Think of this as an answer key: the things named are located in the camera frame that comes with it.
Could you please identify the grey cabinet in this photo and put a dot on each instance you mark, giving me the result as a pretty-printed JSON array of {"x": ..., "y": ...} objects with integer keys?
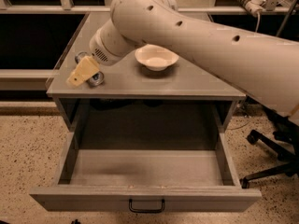
[{"x": 128, "y": 79}]

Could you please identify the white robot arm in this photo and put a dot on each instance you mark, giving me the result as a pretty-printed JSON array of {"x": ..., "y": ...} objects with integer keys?
[{"x": 264, "y": 67}]

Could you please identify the power strip with plug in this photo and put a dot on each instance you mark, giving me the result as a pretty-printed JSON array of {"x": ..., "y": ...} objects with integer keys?
[{"x": 253, "y": 7}]

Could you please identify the black drawer handle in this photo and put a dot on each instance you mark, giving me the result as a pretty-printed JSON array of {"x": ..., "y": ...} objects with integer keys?
[{"x": 146, "y": 207}]

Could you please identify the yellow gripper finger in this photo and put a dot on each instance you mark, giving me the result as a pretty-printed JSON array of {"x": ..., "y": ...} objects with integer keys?
[{"x": 85, "y": 69}]

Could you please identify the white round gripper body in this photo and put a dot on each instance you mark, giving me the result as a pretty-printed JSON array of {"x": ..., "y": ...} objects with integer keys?
[{"x": 99, "y": 50}]

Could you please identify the metal rail frame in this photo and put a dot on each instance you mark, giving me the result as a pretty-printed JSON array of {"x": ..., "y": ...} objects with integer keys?
[{"x": 62, "y": 9}]

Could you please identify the open grey top drawer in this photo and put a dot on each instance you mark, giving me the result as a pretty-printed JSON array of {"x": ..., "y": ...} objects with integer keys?
[{"x": 173, "y": 152}]

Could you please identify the silver blue redbull can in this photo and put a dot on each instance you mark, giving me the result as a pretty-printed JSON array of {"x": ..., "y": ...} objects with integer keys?
[{"x": 95, "y": 80}]

